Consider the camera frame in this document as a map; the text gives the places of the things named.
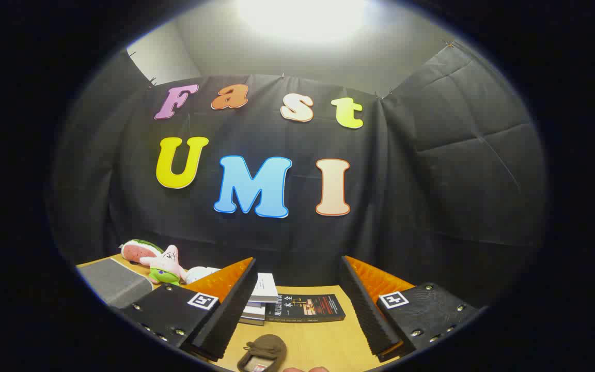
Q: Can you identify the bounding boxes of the watermelon slice plush toy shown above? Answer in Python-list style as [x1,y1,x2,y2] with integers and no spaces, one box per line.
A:
[120,239,165,265]

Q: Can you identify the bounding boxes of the brown fuzzy shoe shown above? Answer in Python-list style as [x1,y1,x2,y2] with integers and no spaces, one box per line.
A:
[237,334,287,372]

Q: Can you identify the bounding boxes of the pink starfish plush toy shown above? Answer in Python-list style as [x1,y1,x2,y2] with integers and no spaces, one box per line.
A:
[140,245,189,286]

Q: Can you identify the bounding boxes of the grey fabric storage box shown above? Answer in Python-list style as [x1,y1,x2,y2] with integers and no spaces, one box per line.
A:
[77,257,154,309]

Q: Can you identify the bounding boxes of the black book with red print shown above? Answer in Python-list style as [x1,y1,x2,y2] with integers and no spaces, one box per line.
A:
[265,293,346,323]

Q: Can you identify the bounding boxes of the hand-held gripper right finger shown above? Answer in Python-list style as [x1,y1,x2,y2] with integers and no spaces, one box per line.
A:
[339,255,480,362]

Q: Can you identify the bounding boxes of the white and blue plush toy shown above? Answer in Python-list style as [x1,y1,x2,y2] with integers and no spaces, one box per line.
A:
[184,266,222,285]

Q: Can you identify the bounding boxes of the bright ceiling light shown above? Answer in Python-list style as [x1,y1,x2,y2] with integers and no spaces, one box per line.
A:
[236,0,369,39]

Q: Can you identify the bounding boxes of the white book with portrait cover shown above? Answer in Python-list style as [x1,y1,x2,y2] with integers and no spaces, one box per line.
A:
[250,272,279,303]

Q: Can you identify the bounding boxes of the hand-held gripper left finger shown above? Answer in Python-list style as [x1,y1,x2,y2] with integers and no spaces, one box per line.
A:
[119,257,258,362]

